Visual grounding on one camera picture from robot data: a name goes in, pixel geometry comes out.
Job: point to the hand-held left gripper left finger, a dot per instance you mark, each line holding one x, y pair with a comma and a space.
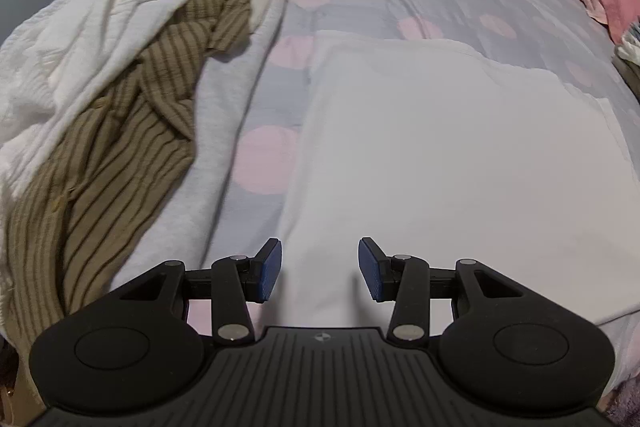
270, 272

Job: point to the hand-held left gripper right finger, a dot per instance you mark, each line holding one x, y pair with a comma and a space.
372, 269

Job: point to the white t-shirt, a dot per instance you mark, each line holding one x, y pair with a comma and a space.
425, 147

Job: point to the light grey sweatshirt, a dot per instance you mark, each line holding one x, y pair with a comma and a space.
215, 122

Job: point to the brown striped shirt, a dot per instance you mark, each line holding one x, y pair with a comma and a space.
115, 187

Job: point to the white waffle robe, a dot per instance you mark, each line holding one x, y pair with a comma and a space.
75, 37

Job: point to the taupe garment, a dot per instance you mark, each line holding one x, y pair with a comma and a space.
632, 77

